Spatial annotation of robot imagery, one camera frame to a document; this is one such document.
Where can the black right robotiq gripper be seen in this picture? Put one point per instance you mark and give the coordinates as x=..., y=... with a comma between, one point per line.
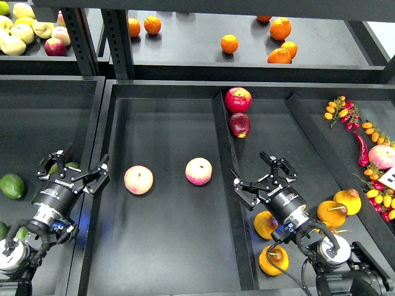
x=274, y=192

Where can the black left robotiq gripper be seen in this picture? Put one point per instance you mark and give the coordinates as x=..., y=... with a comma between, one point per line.
x=61, y=190

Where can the dark green avocado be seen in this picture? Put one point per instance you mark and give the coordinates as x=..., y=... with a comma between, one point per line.
x=22, y=233

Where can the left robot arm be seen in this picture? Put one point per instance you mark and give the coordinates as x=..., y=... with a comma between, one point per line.
x=28, y=241

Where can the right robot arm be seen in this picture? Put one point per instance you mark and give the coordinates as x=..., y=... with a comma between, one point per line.
x=340, y=268

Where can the green avocado top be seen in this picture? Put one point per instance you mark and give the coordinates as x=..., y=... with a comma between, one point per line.
x=53, y=169

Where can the green lime-like avocado far left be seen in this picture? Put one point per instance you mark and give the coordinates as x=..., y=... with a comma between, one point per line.
x=13, y=186

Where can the yellow pear under gripper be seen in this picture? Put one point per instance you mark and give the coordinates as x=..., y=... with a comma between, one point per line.
x=332, y=213

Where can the green avocado bottom left edge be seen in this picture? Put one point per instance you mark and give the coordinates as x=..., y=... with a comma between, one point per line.
x=4, y=229

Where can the dark red apple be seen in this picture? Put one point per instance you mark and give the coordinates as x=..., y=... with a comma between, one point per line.
x=239, y=125

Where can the pink apple left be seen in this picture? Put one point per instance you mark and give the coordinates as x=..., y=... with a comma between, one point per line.
x=138, y=179

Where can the pink apple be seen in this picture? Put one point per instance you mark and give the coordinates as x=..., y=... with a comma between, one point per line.
x=198, y=171
x=138, y=179
x=382, y=156

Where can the pink apple centre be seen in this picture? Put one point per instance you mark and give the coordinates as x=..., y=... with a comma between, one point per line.
x=198, y=171

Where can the black left tray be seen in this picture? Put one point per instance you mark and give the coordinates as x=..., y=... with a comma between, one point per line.
x=40, y=115

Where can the black tray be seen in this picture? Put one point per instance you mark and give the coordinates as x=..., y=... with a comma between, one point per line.
x=183, y=239
x=40, y=115

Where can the bright red apple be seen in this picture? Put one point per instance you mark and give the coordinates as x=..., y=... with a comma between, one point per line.
x=238, y=100

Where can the red chili pepper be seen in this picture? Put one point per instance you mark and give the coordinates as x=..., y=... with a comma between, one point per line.
x=363, y=159

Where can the black middle tray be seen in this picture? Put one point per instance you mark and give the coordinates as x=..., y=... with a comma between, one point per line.
x=183, y=239

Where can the cherry tomato bunch top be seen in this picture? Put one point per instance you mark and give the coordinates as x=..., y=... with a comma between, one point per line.
x=344, y=111

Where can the cherry tomato bunch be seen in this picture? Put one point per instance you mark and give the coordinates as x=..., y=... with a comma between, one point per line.
x=380, y=196
x=344, y=111

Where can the cherry tomato bunch bottom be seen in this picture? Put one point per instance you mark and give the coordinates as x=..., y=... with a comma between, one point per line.
x=380, y=196

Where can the orange tomato bunch middle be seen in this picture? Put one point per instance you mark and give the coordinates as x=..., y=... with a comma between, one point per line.
x=376, y=135

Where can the pink apple far right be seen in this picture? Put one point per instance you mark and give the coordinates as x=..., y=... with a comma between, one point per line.
x=382, y=156

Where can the white label card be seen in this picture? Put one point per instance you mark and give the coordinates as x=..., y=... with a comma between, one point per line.
x=388, y=178

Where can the red apple on shelf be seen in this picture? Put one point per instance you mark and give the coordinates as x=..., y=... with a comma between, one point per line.
x=55, y=47

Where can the orange on shelf front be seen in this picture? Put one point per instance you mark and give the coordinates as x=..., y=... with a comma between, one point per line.
x=279, y=56

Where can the black shelf upright left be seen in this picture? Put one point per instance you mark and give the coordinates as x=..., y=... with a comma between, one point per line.
x=81, y=40

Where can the orange on shelf right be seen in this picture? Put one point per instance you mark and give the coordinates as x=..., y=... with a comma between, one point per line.
x=291, y=47

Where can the pale peach on shelf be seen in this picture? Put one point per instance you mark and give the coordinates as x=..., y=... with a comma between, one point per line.
x=62, y=34

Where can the orange on shelf centre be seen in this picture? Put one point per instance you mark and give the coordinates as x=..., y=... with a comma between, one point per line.
x=229, y=44

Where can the yellow apple on shelf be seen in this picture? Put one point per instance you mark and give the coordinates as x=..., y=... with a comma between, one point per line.
x=43, y=29

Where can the pale yellow apple middle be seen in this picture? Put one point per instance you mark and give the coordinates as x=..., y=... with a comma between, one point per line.
x=24, y=32

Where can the large orange on shelf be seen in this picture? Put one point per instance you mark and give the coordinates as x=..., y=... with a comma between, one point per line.
x=280, y=28

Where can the orange on shelf top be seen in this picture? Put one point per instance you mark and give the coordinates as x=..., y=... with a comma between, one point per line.
x=263, y=18

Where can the black shelf upright post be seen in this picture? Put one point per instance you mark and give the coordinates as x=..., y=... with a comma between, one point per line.
x=116, y=30

